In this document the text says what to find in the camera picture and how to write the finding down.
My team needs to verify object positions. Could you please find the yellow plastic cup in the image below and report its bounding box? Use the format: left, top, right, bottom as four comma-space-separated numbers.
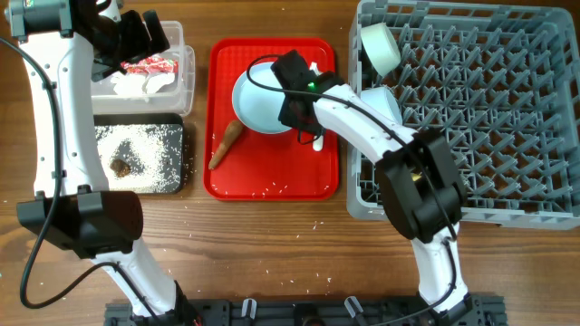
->
411, 170, 422, 182

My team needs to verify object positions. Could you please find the white bowl with rice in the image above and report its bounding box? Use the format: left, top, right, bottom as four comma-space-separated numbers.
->
361, 86, 402, 124

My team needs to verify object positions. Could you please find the black plastic tray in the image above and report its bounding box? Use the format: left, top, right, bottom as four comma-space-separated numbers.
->
92, 112, 186, 196

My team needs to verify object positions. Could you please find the red snack wrapper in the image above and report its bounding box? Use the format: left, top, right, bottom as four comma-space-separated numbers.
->
121, 54, 179, 74

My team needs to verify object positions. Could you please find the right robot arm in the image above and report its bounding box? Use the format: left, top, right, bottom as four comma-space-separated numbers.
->
271, 50, 468, 316

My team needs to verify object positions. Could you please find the brown carrot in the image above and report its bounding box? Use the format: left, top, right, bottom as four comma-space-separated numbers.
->
208, 120, 245, 170

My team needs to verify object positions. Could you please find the white napkin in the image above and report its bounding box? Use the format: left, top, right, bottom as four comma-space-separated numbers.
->
111, 72, 176, 97

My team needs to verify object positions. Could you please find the mint green bowl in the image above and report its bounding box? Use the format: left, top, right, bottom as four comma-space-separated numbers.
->
361, 23, 401, 77

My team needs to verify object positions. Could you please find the brown food scrap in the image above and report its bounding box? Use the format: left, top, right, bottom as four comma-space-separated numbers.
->
110, 158, 131, 178

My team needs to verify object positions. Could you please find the clear plastic bin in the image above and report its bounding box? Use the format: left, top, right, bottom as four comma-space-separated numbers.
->
91, 21, 195, 116

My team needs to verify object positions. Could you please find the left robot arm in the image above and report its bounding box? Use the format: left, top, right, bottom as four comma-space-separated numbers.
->
5, 0, 203, 325

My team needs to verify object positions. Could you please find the red serving tray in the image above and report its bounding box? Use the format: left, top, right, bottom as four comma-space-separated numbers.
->
203, 38, 339, 201

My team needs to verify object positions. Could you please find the white plastic spoon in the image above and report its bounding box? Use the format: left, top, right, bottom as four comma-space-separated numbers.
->
313, 136, 324, 152

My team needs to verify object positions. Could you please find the spilled white rice pile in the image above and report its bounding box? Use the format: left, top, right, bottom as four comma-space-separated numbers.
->
93, 124, 183, 194

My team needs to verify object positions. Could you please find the grey dishwasher rack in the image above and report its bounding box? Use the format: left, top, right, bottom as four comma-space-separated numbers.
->
348, 1, 579, 230

